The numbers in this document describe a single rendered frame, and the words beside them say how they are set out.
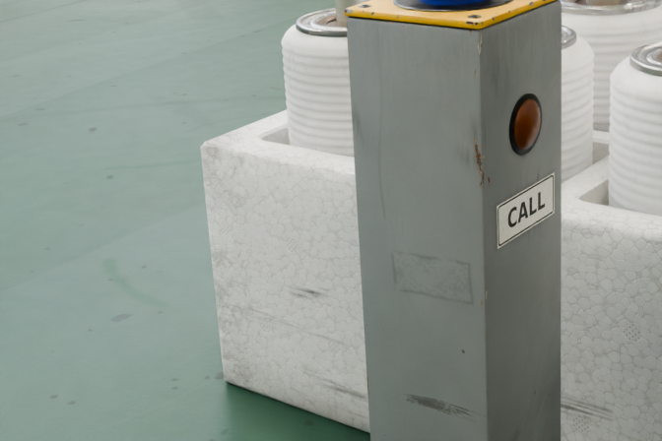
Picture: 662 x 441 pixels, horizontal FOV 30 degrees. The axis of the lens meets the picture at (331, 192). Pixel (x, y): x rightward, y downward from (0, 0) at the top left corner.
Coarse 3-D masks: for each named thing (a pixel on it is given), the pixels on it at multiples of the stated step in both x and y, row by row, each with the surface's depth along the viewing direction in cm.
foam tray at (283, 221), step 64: (256, 128) 84; (256, 192) 80; (320, 192) 76; (576, 192) 69; (256, 256) 82; (320, 256) 78; (576, 256) 66; (640, 256) 63; (256, 320) 84; (320, 320) 80; (576, 320) 67; (640, 320) 64; (256, 384) 86; (320, 384) 82; (576, 384) 68; (640, 384) 66
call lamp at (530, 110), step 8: (528, 104) 53; (536, 104) 54; (520, 112) 53; (528, 112) 53; (536, 112) 54; (520, 120) 53; (528, 120) 53; (536, 120) 54; (520, 128) 53; (528, 128) 53; (536, 128) 54; (520, 136) 53; (528, 136) 54; (536, 136) 54; (520, 144) 53; (528, 144) 54
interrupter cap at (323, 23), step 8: (304, 16) 82; (312, 16) 82; (320, 16) 82; (328, 16) 82; (336, 16) 82; (296, 24) 80; (304, 24) 80; (312, 24) 80; (320, 24) 80; (328, 24) 81; (336, 24) 81; (304, 32) 78; (312, 32) 78; (320, 32) 77; (328, 32) 77; (336, 32) 77; (344, 32) 77
